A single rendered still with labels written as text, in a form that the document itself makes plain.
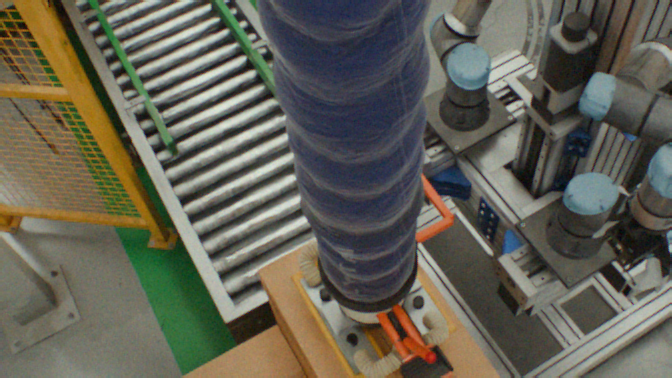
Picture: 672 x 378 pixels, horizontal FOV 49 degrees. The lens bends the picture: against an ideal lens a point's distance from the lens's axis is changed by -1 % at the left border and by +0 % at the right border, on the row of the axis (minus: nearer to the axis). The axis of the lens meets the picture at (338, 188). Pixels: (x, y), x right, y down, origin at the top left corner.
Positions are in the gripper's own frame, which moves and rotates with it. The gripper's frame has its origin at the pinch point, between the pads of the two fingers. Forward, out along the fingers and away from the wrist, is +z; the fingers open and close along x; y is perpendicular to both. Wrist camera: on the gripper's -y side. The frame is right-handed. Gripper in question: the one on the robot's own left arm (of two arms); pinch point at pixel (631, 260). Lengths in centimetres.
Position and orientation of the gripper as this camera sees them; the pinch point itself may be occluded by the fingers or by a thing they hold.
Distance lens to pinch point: 150.9
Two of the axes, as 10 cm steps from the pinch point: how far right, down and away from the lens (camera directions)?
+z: 0.7, 5.3, 8.5
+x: 5.0, 7.1, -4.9
